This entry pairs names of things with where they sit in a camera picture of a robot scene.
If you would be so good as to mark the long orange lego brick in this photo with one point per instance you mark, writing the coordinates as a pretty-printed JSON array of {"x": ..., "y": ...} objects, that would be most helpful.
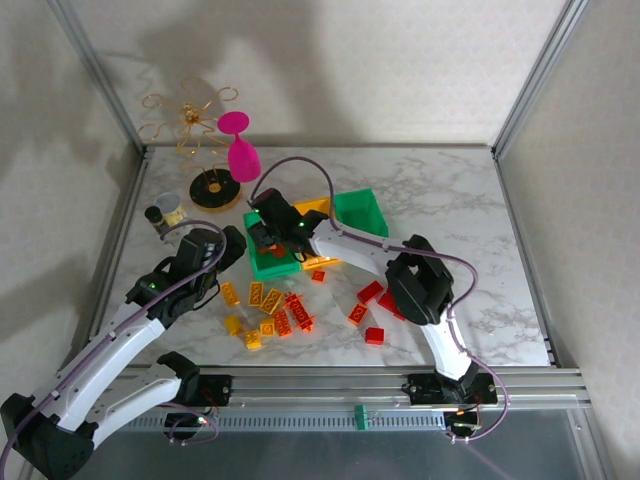
[{"x": 300, "y": 311}]

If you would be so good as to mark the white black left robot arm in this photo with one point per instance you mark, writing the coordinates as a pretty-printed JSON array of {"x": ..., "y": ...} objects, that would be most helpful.
[{"x": 115, "y": 350}]

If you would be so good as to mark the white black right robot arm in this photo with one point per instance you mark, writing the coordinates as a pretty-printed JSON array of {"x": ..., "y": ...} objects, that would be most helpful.
[{"x": 350, "y": 250}]

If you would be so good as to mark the green plastic bin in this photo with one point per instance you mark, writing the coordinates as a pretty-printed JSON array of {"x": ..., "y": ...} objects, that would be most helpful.
[
  {"x": 272, "y": 270},
  {"x": 362, "y": 212}
]

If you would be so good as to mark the small orange lego brick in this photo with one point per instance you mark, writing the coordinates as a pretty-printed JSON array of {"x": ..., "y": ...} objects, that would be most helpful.
[{"x": 318, "y": 275}]

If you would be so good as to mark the yellow plastic bin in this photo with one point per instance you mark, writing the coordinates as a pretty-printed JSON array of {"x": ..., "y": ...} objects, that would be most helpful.
[{"x": 312, "y": 205}]

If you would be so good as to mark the pink wine glass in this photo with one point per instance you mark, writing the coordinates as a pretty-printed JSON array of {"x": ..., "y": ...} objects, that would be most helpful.
[{"x": 243, "y": 160}]

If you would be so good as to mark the small cup with contents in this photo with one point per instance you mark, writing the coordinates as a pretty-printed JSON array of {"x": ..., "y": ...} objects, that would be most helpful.
[{"x": 172, "y": 210}]

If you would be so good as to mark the small dark bottle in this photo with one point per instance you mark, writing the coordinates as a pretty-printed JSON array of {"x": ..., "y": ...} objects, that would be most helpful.
[{"x": 158, "y": 221}]

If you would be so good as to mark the small red lego brick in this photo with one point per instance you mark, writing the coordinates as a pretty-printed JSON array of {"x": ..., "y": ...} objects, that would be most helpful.
[{"x": 375, "y": 335}]

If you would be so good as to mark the green terminal connector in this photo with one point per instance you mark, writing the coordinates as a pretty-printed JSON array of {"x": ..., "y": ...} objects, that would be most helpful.
[{"x": 361, "y": 417}]

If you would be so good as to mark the grey metal sheet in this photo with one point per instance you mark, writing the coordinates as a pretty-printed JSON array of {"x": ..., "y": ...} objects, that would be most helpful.
[{"x": 325, "y": 457}]

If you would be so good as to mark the aluminium side rail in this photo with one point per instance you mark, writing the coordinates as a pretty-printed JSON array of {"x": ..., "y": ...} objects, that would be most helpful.
[
  {"x": 526, "y": 250},
  {"x": 119, "y": 250}
]

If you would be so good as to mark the wide aluminium mounting rail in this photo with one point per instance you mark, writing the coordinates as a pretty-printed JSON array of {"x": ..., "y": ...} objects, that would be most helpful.
[{"x": 325, "y": 387}]

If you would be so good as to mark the thin aluminium rail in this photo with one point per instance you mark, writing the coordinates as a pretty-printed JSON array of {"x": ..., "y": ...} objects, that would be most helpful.
[{"x": 400, "y": 146}]

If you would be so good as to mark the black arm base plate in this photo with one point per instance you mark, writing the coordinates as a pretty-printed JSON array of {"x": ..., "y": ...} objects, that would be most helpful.
[
  {"x": 420, "y": 388},
  {"x": 217, "y": 390}
]

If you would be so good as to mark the aluminium frame post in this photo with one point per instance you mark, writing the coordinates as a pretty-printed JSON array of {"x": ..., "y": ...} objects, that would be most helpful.
[
  {"x": 536, "y": 75},
  {"x": 101, "y": 75}
]

